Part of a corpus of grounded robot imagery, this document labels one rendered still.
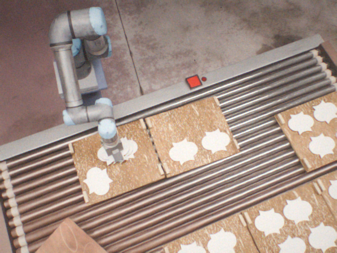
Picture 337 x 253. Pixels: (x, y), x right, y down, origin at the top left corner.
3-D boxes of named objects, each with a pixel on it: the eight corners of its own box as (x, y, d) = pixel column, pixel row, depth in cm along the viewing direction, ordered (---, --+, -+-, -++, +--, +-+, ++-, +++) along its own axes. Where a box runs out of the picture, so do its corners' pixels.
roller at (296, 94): (6, 201, 185) (2, 199, 180) (332, 77, 218) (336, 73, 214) (8, 210, 183) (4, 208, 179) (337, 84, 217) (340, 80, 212)
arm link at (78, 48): (62, 51, 204) (56, 36, 192) (87, 47, 206) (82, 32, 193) (64, 69, 199) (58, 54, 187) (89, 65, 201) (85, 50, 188)
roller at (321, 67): (2, 183, 188) (-2, 180, 184) (323, 64, 222) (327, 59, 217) (4, 192, 187) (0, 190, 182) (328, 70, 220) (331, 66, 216)
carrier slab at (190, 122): (145, 119, 200) (145, 118, 198) (214, 97, 206) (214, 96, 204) (167, 178, 187) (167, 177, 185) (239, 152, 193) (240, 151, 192)
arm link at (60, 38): (38, 13, 147) (64, 129, 160) (65, 10, 148) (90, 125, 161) (43, 15, 158) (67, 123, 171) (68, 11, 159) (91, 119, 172)
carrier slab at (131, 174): (68, 144, 193) (68, 143, 191) (142, 119, 199) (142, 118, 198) (87, 207, 180) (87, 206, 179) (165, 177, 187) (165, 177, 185)
